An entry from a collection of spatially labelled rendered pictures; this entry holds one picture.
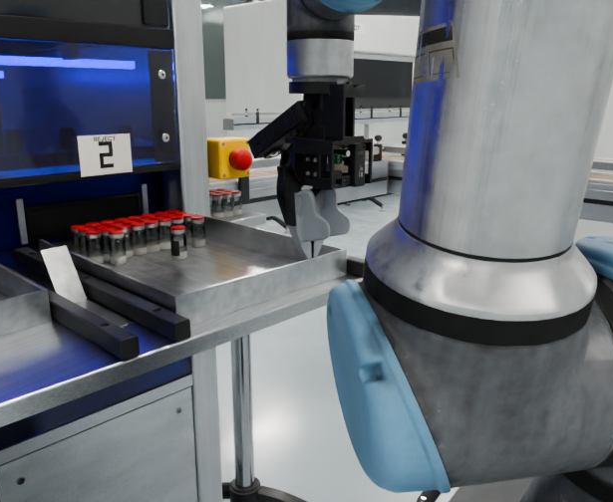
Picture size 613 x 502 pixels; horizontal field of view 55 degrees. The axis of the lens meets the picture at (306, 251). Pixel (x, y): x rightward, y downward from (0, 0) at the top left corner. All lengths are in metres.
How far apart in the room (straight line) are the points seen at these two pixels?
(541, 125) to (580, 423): 0.15
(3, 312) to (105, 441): 0.49
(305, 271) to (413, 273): 0.44
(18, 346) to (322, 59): 0.42
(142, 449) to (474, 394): 0.91
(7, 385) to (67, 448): 0.53
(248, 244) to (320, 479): 1.10
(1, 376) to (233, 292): 0.24
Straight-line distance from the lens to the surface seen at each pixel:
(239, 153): 1.06
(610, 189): 1.40
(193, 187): 1.05
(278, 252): 0.85
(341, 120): 0.64
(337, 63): 0.66
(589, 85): 0.26
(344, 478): 1.88
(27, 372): 0.56
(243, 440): 1.53
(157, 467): 1.18
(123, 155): 0.97
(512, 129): 0.25
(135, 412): 1.10
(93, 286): 0.71
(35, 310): 0.66
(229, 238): 0.93
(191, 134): 1.04
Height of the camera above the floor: 1.11
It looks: 15 degrees down
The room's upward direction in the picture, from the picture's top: straight up
